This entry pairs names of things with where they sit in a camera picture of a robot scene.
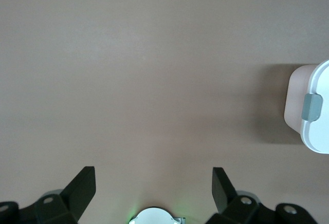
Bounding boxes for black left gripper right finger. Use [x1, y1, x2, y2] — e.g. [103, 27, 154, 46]
[208, 167, 260, 224]

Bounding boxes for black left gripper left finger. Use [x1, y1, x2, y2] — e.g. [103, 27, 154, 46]
[34, 166, 96, 224]

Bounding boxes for white box lid grey latches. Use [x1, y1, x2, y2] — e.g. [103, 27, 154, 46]
[299, 59, 329, 155]

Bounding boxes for pink plastic box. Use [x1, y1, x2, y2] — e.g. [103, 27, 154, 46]
[284, 64, 317, 135]

